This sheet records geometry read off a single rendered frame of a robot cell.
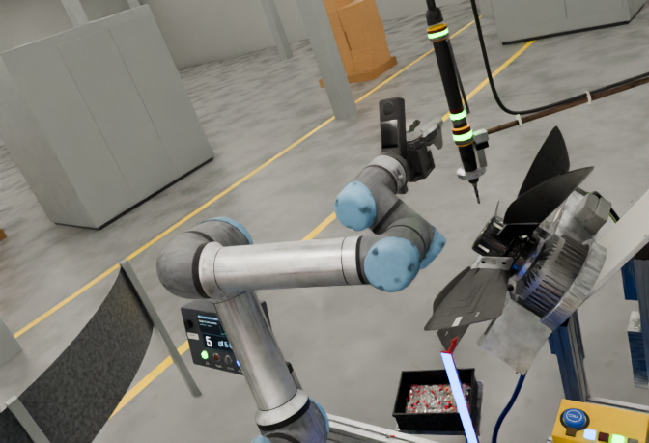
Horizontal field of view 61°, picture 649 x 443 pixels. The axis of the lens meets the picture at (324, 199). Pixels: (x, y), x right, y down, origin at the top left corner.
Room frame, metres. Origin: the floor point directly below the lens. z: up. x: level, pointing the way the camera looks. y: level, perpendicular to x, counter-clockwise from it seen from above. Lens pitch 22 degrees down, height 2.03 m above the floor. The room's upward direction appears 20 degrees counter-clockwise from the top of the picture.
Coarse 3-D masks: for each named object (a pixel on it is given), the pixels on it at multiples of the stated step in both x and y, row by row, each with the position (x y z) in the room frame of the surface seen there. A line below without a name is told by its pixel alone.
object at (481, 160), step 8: (480, 136) 1.20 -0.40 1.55; (488, 136) 1.20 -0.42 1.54; (472, 144) 1.23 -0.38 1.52; (480, 144) 1.20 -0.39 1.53; (488, 144) 1.20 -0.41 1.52; (480, 152) 1.20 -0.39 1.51; (480, 160) 1.20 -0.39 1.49; (480, 168) 1.21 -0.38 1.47; (464, 176) 1.20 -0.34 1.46; (472, 176) 1.19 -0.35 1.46; (480, 176) 1.19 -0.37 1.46
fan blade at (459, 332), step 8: (464, 272) 1.37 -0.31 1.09; (456, 280) 1.38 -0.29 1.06; (448, 288) 1.40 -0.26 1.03; (440, 296) 1.43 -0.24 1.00; (448, 328) 1.31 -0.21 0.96; (456, 328) 1.29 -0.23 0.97; (464, 328) 1.26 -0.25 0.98; (440, 336) 1.32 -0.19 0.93; (448, 336) 1.30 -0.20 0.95; (456, 336) 1.27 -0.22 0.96; (448, 344) 1.28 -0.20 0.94; (456, 344) 1.25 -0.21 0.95
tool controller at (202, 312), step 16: (192, 304) 1.46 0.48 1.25; (208, 304) 1.44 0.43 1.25; (192, 320) 1.42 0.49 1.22; (208, 320) 1.38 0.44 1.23; (192, 336) 1.43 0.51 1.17; (224, 336) 1.33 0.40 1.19; (192, 352) 1.43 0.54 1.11; (208, 352) 1.38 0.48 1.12; (224, 352) 1.33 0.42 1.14; (224, 368) 1.33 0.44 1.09
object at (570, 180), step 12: (588, 168) 1.10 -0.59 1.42; (552, 180) 1.08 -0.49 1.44; (564, 180) 1.10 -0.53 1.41; (576, 180) 1.12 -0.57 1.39; (528, 192) 1.06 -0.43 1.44; (540, 192) 1.11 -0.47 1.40; (552, 192) 1.13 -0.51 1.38; (564, 192) 1.14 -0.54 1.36; (516, 204) 1.11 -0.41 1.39; (528, 204) 1.14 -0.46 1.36; (540, 204) 1.16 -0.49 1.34; (552, 204) 1.17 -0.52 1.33; (504, 216) 1.17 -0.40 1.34; (516, 216) 1.19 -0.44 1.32; (528, 216) 1.20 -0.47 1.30; (540, 216) 1.20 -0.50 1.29
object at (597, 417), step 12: (564, 408) 0.82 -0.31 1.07; (576, 408) 0.81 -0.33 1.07; (588, 408) 0.80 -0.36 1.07; (600, 408) 0.79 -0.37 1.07; (612, 408) 0.78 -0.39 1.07; (588, 420) 0.77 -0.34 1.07; (600, 420) 0.77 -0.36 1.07; (612, 420) 0.76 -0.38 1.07; (624, 420) 0.75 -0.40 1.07; (636, 420) 0.74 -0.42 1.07; (648, 420) 0.73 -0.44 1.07; (552, 432) 0.78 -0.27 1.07; (564, 432) 0.77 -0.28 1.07; (612, 432) 0.73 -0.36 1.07; (624, 432) 0.72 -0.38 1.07; (636, 432) 0.71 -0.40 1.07; (648, 432) 0.72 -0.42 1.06
